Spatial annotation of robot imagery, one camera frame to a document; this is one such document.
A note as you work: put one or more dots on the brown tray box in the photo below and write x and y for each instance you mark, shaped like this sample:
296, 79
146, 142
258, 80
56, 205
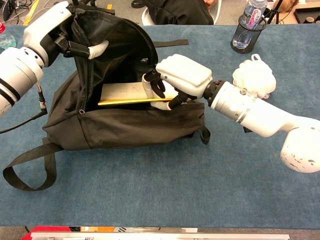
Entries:
307, 15

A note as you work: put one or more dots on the white book yellow spine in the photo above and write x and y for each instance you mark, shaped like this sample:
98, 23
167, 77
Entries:
120, 91

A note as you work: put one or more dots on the black office chair base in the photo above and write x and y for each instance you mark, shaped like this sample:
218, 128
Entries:
85, 2

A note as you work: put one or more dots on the black fabric backpack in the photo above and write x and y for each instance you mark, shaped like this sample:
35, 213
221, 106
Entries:
125, 125

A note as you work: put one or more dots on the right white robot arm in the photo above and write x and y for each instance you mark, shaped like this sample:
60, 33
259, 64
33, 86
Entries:
262, 117

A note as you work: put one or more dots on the white mesh bath loofah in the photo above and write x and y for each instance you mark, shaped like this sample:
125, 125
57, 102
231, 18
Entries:
260, 75

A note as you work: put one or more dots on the clear plastic water bottle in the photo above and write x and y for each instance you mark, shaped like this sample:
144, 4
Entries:
252, 12

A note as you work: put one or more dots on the black tripod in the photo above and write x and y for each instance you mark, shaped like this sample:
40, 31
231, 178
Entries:
273, 12

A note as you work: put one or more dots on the white shell chair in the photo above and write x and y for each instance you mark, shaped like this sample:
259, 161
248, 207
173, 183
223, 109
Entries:
146, 17

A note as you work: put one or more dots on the aluminium profile rail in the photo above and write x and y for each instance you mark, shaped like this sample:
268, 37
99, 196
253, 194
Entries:
160, 236

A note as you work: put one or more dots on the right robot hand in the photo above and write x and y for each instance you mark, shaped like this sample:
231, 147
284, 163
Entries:
185, 75

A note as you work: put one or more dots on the red box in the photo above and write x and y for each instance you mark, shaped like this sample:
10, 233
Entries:
50, 230

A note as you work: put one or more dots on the red-capped clear drink bottle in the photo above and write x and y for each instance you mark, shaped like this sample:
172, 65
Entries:
6, 40

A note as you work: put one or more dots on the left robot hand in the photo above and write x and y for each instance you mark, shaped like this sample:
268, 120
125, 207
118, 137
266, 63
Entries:
40, 32

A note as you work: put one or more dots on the seated person black clothes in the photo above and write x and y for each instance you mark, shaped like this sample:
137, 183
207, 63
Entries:
180, 12

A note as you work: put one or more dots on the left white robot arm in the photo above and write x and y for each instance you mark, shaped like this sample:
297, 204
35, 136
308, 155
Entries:
17, 75

